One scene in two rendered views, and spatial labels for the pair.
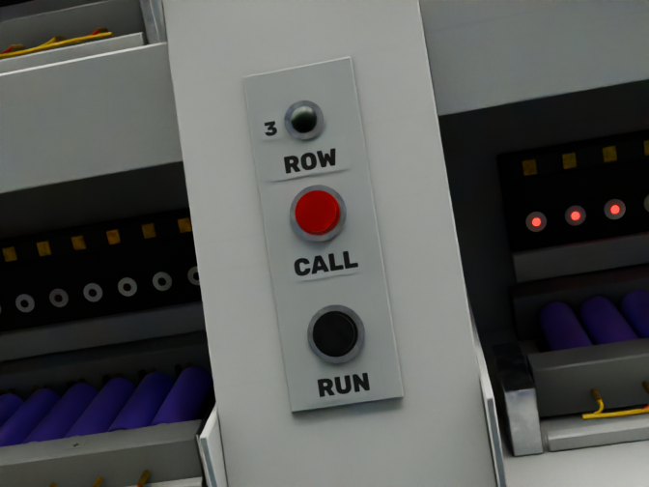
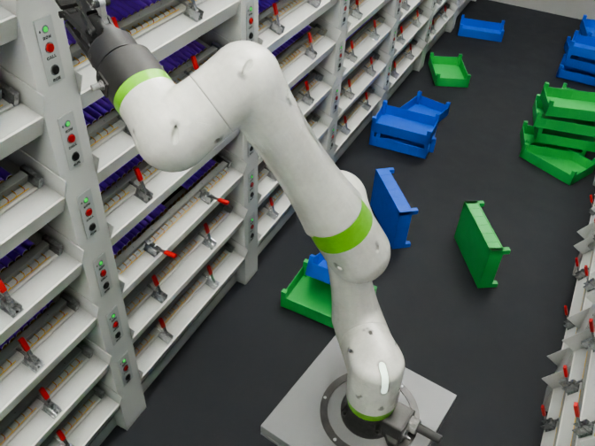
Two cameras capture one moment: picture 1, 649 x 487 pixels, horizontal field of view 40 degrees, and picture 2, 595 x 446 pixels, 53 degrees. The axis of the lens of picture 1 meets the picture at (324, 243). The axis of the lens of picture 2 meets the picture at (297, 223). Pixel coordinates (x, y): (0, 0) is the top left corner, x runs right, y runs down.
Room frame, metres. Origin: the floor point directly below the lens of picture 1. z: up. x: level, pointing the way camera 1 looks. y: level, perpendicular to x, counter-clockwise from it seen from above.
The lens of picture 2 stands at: (-0.35, 1.50, 1.70)
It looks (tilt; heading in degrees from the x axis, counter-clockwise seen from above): 41 degrees down; 288
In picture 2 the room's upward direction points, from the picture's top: 3 degrees clockwise
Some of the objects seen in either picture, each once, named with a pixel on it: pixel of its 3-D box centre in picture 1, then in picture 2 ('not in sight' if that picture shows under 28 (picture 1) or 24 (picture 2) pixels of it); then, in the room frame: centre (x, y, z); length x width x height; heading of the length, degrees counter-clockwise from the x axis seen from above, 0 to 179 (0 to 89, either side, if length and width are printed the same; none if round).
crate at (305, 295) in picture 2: not in sight; (328, 296); (-0.01, 0.01, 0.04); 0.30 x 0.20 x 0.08; 173
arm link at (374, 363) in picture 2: not in sight; (373, 372); (-0.27, 0.61, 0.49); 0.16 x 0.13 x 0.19; 122
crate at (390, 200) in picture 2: not in sight; (392, 207); (-0.11, -0.52, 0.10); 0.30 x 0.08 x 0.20; 123
